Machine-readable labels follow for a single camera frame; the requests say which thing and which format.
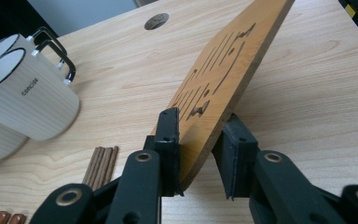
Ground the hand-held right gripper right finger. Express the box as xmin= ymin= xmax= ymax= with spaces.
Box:
xmin=213 ymin=113 xmax=346 ymax=224

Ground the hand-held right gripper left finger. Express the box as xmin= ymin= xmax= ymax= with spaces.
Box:
xmin=105 ymin=106 xmax=182 ymax=224

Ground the bundle of dark chopsticks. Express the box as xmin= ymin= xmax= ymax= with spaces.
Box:
xmin=82 ymin=145 xmax=119 ymax=191

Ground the wooden coaster with cutouts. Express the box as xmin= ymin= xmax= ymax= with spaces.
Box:
xmin=150 ymin=0 xmax=296 ymax=192

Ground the grey round table grommet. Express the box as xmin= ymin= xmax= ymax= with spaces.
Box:
xmin=144 ymin=12 xmax=170 ymax=31

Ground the white panel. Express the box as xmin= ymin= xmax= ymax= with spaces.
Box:
xmin=27 ymin=0 xmax=139 ymax=37

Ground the black curtain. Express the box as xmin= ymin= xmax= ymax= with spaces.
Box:
xmin=0 ymin=0 xmax=59 ymax=54

